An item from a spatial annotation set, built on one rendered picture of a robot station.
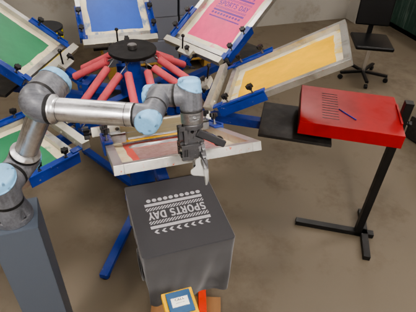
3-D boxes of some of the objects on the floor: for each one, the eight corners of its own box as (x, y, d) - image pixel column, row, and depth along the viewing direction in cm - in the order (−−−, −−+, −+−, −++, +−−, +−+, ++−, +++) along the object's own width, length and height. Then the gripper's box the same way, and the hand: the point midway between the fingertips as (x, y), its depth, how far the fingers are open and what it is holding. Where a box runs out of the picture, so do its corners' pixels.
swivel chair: (395, 83, 519) (424, 6, 457) (355, 92, 498) (380, 12, 436) (363, 62, 563) (384, -11, 501) (325, 69, 542) (343, -6, 481)
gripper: (171, 117, 144) (175, 168, 151) (185, 135, 126) (189, 191, 134) (194, 114, 146) (197, 164, 154) (212, 130, 129) (215, 187, 136)
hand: (202, 176), depth 145 cm, fingers open, 14 cm apart
